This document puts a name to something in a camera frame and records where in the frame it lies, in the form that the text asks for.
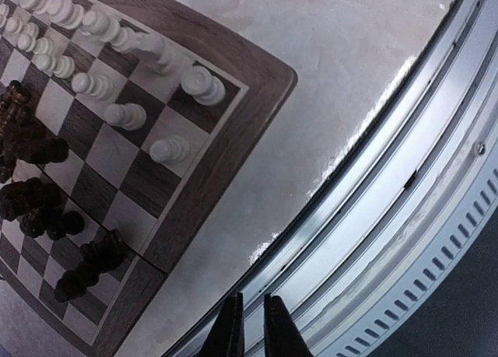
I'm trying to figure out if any white knight piece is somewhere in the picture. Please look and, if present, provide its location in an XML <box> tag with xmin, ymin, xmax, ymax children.
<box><xmin>110</xmin><ymin>27</ymin><xmax>181</xmax><ymax>75</ymax></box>

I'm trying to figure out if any white rook corner piece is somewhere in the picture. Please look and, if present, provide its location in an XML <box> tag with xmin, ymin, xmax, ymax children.
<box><xmin>181</xmin><ymin>65</ymin><xmax>226</xmax><ymax>107</ymax></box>

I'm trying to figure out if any white pawn near corner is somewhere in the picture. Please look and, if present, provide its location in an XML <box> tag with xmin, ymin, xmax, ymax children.
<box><xmin>149</xmin><ymin>135</ymin><xmax>190</xmax><ymax>164</ymax></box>

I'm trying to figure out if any dark piece lying front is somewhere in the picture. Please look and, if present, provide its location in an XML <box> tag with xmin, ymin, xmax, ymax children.
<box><xmin>54</xmin><ymin>229</ymin><xmax>128</xmax><ymax>303</ymax></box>

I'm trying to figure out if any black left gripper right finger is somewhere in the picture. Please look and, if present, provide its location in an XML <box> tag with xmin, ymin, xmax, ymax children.
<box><xmin>264</xmin><ymin>294</ymin><xmax>311</xmax><ymax>356</ymax></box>

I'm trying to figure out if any aluminium front rail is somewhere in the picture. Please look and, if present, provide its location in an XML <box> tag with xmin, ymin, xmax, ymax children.
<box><xmin>163</xmin><ymin>0</ymin><xmax>498</xmax><ymax>357</ymax></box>

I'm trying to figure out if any dark pieces pile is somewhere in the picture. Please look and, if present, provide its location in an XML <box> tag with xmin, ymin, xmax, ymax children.
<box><xmin>1</xmin><ymin>80</ymin><xmax>85</xmax><ymax>240</ymax></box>

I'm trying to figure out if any wooden chessboard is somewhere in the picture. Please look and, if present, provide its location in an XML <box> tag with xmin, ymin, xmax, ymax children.
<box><xmin>1</xmin><ymin>0</ymin><xmax>297</xmax><ymax>356</ymax></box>

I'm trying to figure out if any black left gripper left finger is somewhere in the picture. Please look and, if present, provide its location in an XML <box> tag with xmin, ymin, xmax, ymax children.
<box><xmin>202</xmin><ymin>292</ymin><xmax>244</xmax><ymax>356</ymax></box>

